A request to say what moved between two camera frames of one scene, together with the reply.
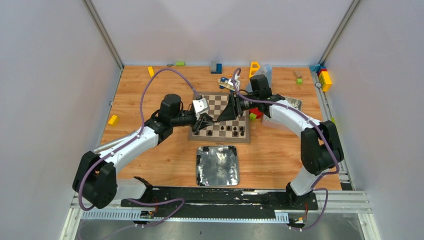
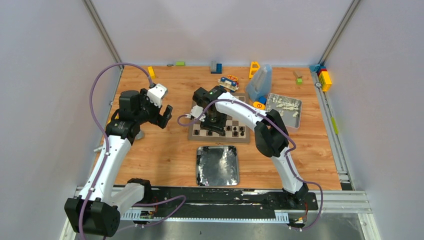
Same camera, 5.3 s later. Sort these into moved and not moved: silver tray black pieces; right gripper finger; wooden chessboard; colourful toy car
Moved: right gripper finger
Not moved: colourful toy car; silver tray black pieces; wooden chessboard
